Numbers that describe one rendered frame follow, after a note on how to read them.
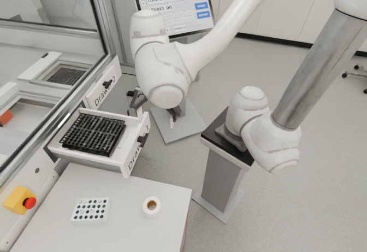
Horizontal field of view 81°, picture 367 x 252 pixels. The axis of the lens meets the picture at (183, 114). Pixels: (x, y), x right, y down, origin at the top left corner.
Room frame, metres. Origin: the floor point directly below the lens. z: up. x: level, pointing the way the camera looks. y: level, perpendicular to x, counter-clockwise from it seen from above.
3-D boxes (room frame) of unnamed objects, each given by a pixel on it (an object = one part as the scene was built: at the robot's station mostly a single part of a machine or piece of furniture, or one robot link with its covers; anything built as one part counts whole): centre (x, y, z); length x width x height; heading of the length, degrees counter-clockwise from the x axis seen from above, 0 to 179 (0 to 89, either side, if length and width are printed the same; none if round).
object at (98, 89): (0.93, 0.45, 0.87); 0.29 x 0.02 x 0.11; 168
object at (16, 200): (0.30, 0.57, 0.88); 0.07 x 0.05 x 0.07; 168
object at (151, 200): (0.32, 0.12, 0.78); 0.07 x 0.07 x 0.04
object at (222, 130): (0.72, -0.30, 0.80); 0.22 x 0.18 x 0.06; 136
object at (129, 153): (0.56, 0.20, 0.87); 0.29 x 0.02 x 0.11; 168
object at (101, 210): (0.30, 0.35, 0.78); 0.12 x 0.08 x 0.04; 93
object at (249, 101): (0.70, -0.29, 0.94); 0.18 x 0.16 x 0.22; 16
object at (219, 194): (0.70, -0.28, 0.38); 0.30 x 0.30 x 0.76; 53
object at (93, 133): (0.60, 0.40, 0.87); 0.22 x 0.18 x 0.06; 78
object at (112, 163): (0.60, 0.41, 0.86); 0.40 x 0.26 x 0.06; 78
